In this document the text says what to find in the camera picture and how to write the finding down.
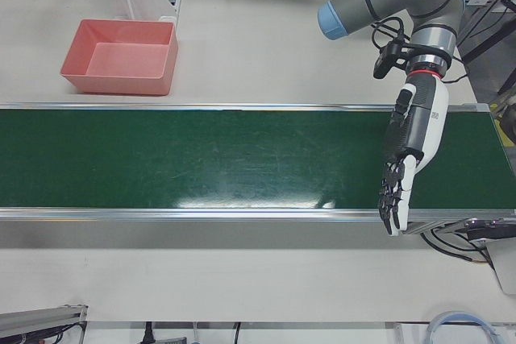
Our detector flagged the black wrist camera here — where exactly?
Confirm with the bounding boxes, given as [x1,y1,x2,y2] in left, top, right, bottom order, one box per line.
[372,39,412,79]

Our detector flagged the green conveyor belt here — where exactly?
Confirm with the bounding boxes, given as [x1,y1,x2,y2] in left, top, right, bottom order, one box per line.
[0,102,516,236]

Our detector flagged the silver laptop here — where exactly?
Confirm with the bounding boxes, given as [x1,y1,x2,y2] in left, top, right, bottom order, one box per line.
[485,238,516,296]

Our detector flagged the light blue cable loop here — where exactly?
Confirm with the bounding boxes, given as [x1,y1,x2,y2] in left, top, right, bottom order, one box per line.
[427,310,504,344]

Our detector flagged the white metal bracket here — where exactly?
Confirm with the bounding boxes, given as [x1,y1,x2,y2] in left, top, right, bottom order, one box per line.
[159,0,181,27]

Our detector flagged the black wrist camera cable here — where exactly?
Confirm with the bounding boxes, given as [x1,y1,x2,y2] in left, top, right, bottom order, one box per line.
[370,16,471,84]

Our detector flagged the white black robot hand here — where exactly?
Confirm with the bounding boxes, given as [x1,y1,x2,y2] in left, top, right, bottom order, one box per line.
[377,73,450,237]

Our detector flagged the grey aluminium profile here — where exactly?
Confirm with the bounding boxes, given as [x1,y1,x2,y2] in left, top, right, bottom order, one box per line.
[0,304,89,344]

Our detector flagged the pink plastic box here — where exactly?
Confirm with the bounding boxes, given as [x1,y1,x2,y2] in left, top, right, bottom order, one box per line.
[60,19,180,97]

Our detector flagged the black mini computer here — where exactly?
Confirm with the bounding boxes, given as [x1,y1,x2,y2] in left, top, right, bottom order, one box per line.
[465,218,516,241]

